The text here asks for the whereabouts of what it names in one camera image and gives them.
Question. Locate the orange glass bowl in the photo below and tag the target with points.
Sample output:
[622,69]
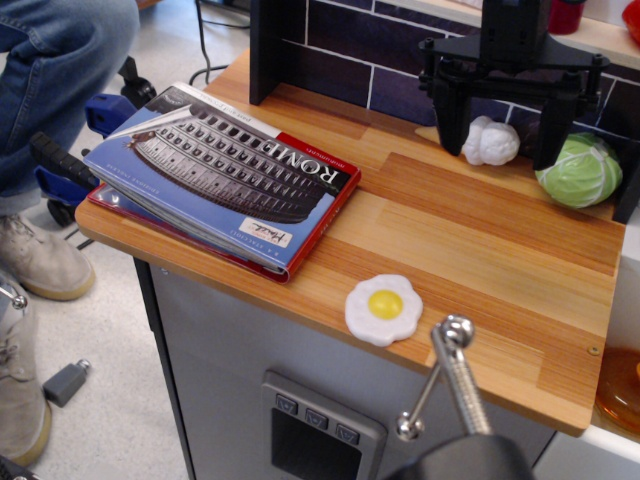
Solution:
[617,394]

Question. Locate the blue bar clamp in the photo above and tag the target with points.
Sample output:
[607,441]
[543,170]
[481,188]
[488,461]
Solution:
[64,178]

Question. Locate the beige shoe lower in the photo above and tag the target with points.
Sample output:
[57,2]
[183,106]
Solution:
[25,413]

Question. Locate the toy fried egg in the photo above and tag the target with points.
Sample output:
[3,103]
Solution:
[383,310]

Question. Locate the metal clamp screw handle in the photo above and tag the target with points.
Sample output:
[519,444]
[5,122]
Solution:
[450,337]

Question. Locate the red cup on shelf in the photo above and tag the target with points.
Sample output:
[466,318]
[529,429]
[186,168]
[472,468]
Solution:
[565,16]

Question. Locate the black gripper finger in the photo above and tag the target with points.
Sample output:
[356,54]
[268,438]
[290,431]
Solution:
[452,111]
[556,118]

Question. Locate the small grey block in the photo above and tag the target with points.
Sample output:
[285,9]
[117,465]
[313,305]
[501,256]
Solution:
[62,386]

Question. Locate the person leg in jeans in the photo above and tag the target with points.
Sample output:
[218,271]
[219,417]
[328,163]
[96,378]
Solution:
[58,55]

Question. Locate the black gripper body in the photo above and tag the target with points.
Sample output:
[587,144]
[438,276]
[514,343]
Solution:
[513,58]

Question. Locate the grey cabinet control panel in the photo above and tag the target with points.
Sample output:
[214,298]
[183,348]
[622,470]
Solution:
[310,436]

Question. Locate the Rome guide book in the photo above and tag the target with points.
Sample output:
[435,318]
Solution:
[259,196]

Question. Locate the black caster wheel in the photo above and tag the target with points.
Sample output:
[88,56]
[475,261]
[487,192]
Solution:
[138,90]

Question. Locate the toy ice cream cone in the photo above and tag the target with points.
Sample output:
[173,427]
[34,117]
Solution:
[490,143]

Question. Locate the black upright post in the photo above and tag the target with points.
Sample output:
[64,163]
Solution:
[275,26]

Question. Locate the beige shoe upper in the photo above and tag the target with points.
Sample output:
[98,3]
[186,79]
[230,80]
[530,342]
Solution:
[42,262]

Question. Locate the beige shoe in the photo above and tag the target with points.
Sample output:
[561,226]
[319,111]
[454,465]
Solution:
[25,413]
[42,262]

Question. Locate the toy green cabbage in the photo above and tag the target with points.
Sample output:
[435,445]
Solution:
[586,172]

